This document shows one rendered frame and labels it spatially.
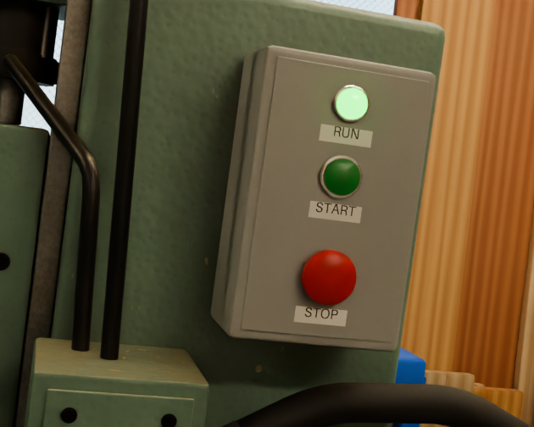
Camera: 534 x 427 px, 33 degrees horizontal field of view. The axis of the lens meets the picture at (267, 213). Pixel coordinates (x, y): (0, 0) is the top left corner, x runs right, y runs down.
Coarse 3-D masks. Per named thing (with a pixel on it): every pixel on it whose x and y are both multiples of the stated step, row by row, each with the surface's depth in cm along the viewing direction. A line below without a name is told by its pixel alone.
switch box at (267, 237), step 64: (256, 64) 49; (320, 64) 48; (384, 64) 49; (256, 128) 48; (384, 128) 49; (256, 192) 48; (320, 192) 49; (384, 192) 50; (256, 256) 48; (384, 256) 50; (256, 320) 48; (384, 320) 50
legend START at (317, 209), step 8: (312, 208) 49; (320, 208) 49; (328, 208) 49; (336, 208) 49; (344, 208) 49; (352, 208) 49; (360, 208) 49; (312, 216) 49; (320, 216) 49; (328, 216) 49; (336, 216) 49; (344, 216) 49; (352, 216) 49; (360, 216) 49
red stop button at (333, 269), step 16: (320, 256) 48; (336, 256) 48; (304, 272) 48; (320, 272) 48; (336, 272) 48; (352, 272) 48; (304, 288) 48; (320, 288) 48; (336, 288) 48; (352, 288) 49
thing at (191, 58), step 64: (128, 0) 51; (192, 0) 52; (256, 0) 53; (192, 64) 53; (192, 128) 53; (192, 192) 53; (64, 256) 52; (128, 256) 53; (192, 256) 54; (64, 320) 52; (128, 320) 53; (192, 320) 54; (256, 384) 55; (320, 384) 56
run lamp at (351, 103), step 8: (344, 88) 48; (352, 88) 48; (360, 88) 48; (336, 96) 48; (344, 96) 48; (352, 96) 48; (360, 96) 48; (336, 104) 48; (344, 104) 48; (352, 104) 48; (360, 104) 48; (368, 104) 49; (336, 112) 48; (344, 112) 48; (352, 112) 48; (360, 112) 48; (344, 120) 48; (352, 120) 48
